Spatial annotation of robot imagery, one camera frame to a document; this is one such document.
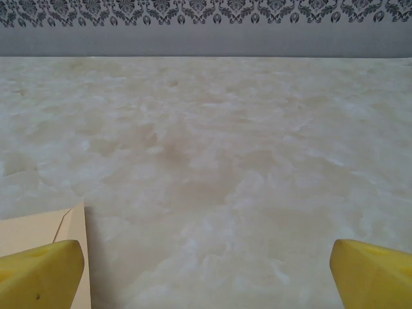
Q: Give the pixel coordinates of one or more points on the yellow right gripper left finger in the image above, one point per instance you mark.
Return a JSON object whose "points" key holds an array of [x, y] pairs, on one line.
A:
{"points": [[38, 277]]}

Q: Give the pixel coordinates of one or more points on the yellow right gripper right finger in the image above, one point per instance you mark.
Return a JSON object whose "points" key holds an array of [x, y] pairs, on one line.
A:
{"points": [[373, 277]]}

